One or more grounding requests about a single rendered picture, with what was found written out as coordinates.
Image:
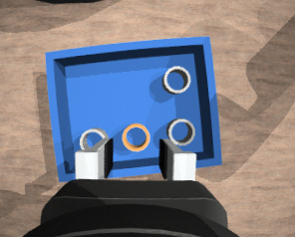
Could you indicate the bronze bushing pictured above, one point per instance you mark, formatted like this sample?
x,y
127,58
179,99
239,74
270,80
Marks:
x,y
136,147

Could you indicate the grey metal ring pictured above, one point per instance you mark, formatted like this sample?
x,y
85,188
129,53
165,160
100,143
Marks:
x,y
190,135
186,80
83,139

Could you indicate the blue crate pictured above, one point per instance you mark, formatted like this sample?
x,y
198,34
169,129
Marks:
x,y
112,86

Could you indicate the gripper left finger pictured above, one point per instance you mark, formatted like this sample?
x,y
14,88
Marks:
x,y
96,162

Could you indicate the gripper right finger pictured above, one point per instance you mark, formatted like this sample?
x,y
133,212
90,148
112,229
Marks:
x,y
174,163

